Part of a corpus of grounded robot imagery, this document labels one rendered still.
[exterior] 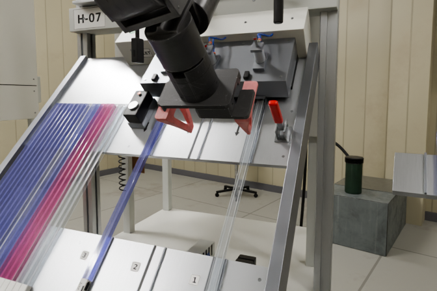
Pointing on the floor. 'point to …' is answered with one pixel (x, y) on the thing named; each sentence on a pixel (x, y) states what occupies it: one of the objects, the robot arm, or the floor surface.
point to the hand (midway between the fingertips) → (218, 127)
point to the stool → (233, 186)
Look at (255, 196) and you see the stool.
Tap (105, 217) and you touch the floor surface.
